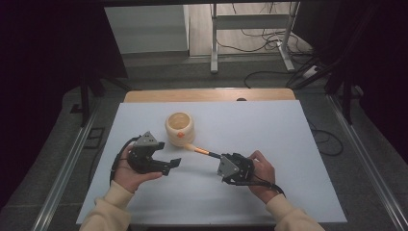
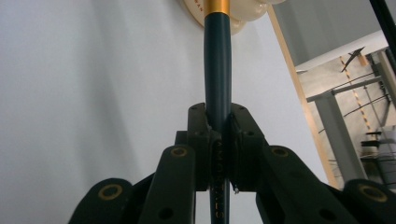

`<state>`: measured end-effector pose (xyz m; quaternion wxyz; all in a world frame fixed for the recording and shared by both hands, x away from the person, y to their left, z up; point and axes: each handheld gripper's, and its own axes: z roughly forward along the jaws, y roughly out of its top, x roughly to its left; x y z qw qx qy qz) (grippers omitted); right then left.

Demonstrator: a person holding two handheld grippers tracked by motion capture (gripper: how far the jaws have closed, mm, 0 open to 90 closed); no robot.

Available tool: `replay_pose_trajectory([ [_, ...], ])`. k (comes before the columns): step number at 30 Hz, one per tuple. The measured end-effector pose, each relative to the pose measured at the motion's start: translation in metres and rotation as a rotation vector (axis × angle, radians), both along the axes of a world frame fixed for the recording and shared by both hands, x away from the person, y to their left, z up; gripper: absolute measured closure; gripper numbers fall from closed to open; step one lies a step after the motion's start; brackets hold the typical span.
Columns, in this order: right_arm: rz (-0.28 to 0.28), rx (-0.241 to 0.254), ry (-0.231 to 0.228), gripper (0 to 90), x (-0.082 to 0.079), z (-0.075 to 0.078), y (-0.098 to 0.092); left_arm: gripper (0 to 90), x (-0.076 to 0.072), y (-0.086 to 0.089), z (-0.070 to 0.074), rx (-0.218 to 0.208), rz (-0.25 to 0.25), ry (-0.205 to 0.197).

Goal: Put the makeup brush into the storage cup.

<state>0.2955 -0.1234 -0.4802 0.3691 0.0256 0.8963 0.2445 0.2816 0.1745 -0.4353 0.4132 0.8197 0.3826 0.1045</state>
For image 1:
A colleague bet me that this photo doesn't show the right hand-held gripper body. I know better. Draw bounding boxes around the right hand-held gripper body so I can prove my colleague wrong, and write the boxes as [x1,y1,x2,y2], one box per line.
[217,152,257,187]

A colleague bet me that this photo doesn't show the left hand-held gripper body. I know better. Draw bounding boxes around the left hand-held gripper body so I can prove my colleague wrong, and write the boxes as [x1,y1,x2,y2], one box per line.
[127,130,171,177]

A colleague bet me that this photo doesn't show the paintbrush with dark handle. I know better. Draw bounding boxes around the paintbrush with dark handle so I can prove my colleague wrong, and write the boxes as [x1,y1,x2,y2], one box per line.
[183,142,223,160]

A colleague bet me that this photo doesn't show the cream ceramic cup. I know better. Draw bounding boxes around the cream ceramic cup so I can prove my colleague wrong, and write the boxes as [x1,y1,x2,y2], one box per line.
[165,111,196,148]

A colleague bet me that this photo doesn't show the person's left hand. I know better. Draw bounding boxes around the person's left hand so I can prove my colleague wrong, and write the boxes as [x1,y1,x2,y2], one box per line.
[113,142,165,194]

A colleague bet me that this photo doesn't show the person's right hand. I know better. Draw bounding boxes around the person's right hand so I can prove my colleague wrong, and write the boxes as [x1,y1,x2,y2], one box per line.
[247,149,277,205]

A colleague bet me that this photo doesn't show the white board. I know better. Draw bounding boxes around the white board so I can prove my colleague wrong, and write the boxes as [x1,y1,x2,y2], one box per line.
[76,99,348,226]

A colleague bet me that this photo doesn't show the black floor plate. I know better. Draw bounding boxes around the black floor plate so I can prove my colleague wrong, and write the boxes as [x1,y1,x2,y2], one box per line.
[83,126,106,150]

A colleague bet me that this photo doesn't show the wooden table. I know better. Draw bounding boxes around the wooden table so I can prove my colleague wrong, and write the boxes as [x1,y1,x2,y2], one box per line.
[123,88,296,104]

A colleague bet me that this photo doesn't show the black metal stand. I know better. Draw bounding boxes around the black metal stand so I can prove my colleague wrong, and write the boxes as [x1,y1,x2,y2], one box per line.
[69,75,133,128]
[323,73,365,126]

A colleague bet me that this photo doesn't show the white power strip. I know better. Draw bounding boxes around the white power strip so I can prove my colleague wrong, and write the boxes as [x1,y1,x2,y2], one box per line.
[302,64,320,79]

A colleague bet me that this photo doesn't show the white panel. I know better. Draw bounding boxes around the white panel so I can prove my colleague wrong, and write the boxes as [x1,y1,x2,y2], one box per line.
[104,4,191,56]

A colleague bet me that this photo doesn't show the dark curtain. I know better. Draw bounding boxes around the dark curtain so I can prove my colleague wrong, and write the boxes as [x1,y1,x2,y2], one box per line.
[293,0,408,162]
[0,0,129,210]

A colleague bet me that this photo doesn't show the left hand-held gripper cable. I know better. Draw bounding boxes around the left hand-held gripper cable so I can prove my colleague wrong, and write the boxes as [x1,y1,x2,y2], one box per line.
[109,135,142,186]

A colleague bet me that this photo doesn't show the hand-held gripper cable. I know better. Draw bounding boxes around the hand-held gripper cable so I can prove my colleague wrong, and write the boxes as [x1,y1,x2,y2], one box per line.
[251,180,287,197]
[109,135,142,186]

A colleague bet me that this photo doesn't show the right hand-held gripper cable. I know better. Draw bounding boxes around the right hand-held gripper cable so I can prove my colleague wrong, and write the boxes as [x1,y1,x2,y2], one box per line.
[251,180,287,197]

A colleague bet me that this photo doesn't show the aluminium floor rail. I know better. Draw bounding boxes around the aluminium floor rail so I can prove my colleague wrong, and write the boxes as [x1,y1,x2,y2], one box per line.
[326,94,408,231]
[31,110,99,231]

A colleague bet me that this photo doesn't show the black looped cable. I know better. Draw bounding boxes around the black looped cable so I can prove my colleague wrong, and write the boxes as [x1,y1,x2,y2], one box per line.
[308,120,344,158]

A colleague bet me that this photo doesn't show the black floor cables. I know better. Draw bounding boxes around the black floor cables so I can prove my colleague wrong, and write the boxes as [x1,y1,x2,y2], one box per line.
[215,3,317,90]

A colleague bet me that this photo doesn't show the white metal desk frame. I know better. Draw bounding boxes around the white metal desk frame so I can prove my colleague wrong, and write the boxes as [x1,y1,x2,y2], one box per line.
[210,2,301,75]

